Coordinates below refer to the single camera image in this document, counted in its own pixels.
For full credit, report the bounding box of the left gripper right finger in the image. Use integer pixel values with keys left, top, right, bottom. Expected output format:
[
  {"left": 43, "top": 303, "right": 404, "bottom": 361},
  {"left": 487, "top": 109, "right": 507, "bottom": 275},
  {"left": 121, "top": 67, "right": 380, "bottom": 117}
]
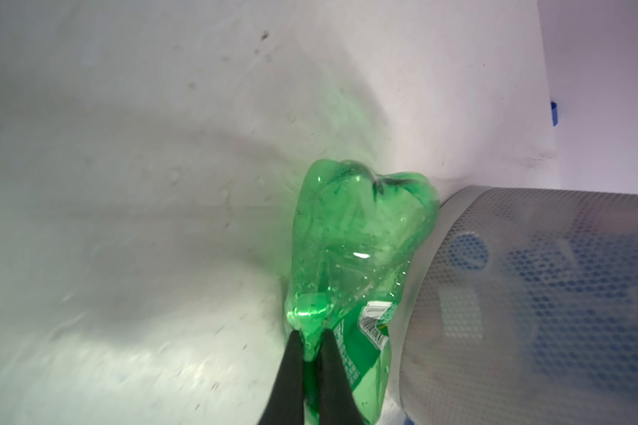
[{"left": 317, "top": 329, "right": 364, "bottom": 425}]

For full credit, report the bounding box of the green crushed plastic bottle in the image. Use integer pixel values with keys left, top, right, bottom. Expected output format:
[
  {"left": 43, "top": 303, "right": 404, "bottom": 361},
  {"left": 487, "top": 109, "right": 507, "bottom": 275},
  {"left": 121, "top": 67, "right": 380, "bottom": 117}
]
[{"left": 284, "top": 159, "right": 441, "bottom": 424}]

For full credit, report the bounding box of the small blue bottle cap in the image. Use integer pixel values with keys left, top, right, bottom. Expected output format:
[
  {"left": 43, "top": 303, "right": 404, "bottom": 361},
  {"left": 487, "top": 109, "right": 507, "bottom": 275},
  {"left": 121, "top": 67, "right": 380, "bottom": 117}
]
[{"left": 550, "top": 101, "right": 558, "bottom": 127}]

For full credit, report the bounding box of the grey mesh waste bin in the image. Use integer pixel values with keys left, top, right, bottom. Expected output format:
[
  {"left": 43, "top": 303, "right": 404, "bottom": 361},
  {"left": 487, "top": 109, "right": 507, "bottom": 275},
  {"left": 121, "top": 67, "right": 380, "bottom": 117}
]
[{"left": 396, "top": 186, "right": 638, "bottom": 424}]

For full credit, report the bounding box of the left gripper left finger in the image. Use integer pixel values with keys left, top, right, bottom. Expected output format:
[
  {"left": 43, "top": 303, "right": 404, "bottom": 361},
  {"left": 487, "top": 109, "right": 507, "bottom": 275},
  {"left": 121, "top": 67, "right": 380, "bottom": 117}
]
[{"left": 258, "top": 330, "right": 304, "bottom": 425}]

